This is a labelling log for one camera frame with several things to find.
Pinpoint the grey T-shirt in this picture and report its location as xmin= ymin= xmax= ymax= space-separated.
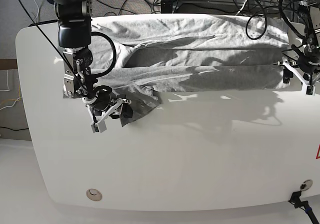
xmin=92 ymin=14 xmax=289 ymax=125

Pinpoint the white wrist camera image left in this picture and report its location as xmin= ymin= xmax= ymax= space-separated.
xmin=91 ymin=120 xmax=107 ymax=133

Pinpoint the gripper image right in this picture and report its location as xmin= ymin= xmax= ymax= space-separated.
xmin=277 ymin=51 xmax=320 ymax=89

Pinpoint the round beige table grommet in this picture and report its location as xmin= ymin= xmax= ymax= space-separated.
xmin=86 ymin=188 xmax=102 ymax=201

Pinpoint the round grommet with cable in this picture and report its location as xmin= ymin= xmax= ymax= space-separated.
xmin=300 ymin=179 xmax=313 ymax=191

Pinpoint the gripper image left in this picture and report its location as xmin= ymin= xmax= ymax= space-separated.
xmin=82 ymin=86 xmax=133 ymax=124

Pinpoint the red warning triangle sticker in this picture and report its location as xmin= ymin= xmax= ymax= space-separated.
xmin=316 ymin=145 xmax=320 ymax=159

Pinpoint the black clamp with cable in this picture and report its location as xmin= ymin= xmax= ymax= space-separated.
xmin=288 ymin=191 xmax=319 ymax=224

